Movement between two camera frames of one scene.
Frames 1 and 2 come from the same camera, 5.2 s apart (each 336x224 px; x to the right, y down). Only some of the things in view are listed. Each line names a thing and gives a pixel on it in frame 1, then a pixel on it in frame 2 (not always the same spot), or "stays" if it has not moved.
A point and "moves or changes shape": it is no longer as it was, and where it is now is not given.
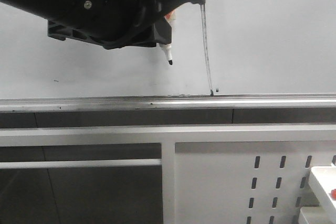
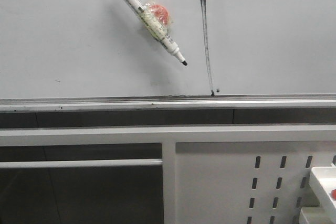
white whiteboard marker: x=167 y=49 moves or changes shape
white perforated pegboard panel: x=260 y=182 stays
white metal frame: x=167 y=136 stays
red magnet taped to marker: x=171 y=17 moves or changes shape
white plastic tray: x=323 y=180 stays
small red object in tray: x=333 y=193 stays
